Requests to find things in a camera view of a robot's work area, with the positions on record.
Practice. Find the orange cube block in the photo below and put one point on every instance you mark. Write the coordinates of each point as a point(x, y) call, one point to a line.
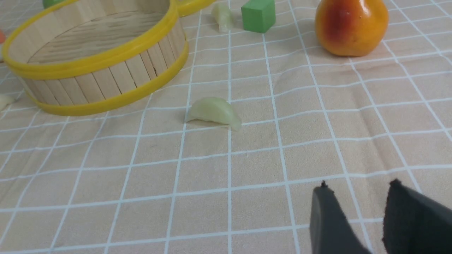
point(2, 37)

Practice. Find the beige checkered tablecloth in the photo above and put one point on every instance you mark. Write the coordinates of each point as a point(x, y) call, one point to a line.
point(143, 180)

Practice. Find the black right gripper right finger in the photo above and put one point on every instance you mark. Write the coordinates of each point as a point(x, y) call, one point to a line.
point(414, 223)

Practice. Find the orange yellow pear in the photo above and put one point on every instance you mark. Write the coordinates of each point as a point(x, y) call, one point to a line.
point(350, 28)

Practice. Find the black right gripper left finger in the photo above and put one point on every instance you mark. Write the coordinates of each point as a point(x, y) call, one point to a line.
point(330, 231)

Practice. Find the green cube block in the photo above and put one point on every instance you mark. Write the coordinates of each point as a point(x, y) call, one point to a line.
point(258, 15)

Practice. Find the pale green dumpling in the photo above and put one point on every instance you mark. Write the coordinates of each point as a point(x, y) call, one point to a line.
point(215, 109)
point(223, 16)

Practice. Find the bamboo steamer tray yellow rims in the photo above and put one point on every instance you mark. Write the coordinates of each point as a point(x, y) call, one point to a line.
point(84, 57)

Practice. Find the bamboo steamer lid yellow rim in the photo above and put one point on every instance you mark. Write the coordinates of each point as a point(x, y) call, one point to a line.
point(187, 7)

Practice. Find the green apple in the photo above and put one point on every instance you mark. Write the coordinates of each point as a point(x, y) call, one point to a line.
point(49, 3)

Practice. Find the cream white dumpling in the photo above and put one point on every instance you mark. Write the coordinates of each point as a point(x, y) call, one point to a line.
point(5, 100)

